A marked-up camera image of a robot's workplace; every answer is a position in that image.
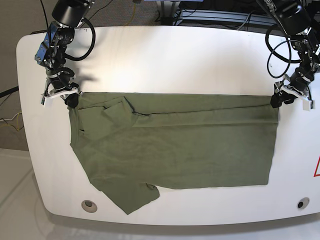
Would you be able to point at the red warning triangle sticker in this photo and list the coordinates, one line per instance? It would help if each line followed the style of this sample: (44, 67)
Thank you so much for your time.
(317, 169)

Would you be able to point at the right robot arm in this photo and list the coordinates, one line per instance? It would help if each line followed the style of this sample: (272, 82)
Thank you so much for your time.
(67, 16)

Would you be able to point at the left table grommet hole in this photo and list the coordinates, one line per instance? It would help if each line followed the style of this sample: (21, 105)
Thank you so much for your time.
(89, 206)

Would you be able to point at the right table grommet hole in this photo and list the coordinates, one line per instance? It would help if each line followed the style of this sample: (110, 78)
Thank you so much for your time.
(303, 203)

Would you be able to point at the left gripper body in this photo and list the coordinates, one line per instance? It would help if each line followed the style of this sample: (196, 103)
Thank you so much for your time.
(296, 87)

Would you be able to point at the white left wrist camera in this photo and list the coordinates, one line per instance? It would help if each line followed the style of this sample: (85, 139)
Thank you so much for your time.
(307, 105)

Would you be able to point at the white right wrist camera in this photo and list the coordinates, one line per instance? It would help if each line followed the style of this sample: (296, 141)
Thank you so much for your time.
(46, 101)

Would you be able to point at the silver equipment rack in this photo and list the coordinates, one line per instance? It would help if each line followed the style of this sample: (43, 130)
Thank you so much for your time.
(172, 12)

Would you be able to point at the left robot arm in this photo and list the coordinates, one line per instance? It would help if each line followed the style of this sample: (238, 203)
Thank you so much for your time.
(301, 30)

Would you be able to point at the olive green T-shirt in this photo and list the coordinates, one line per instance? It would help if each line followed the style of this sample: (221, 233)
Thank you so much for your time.
(132, 144)

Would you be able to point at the table grommet hole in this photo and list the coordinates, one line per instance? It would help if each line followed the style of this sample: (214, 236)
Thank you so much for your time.
(89, 206)
(303, 203)

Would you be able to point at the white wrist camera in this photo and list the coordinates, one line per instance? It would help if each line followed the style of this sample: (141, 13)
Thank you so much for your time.
(307, 105)
(46, 101)

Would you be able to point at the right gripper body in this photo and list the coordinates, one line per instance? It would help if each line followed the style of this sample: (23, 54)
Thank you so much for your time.
(60, 83)

